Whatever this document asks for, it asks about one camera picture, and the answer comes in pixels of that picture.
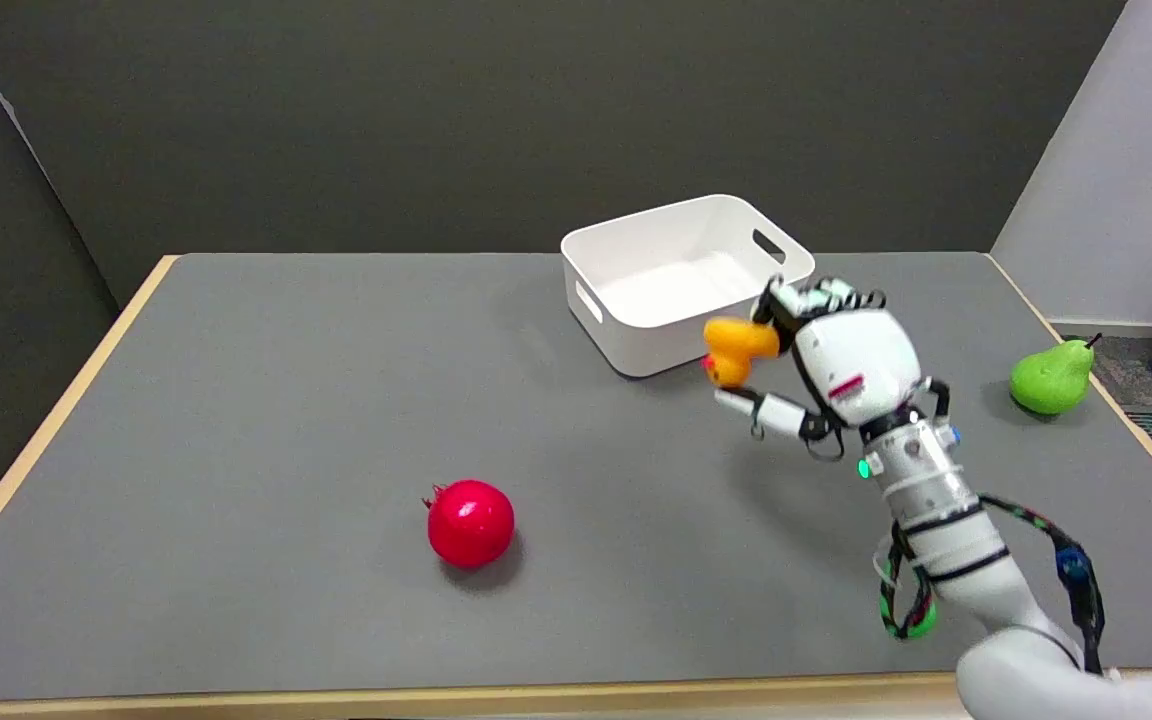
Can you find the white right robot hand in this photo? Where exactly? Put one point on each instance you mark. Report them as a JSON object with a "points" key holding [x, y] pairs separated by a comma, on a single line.
{"points": [[854, 362]]}

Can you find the yellow rubber duck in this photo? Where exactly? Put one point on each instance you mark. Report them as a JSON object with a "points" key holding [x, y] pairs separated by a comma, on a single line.
{"points": [[736, 350]]}

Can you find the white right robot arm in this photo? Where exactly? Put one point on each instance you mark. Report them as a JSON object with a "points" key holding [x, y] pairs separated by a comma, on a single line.
{"points": [[966, 560]]}

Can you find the white plastic storage box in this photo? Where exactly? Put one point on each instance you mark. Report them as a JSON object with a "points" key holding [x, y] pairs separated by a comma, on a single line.
{"points": [[681, 285]]}

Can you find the green pear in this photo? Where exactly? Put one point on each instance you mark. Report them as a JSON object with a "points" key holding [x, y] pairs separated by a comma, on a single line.
{"points": [[1048, 376]]}

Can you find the red pomegranate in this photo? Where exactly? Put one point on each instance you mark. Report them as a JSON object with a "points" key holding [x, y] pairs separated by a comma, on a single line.
{"points": [[471, 523]]}

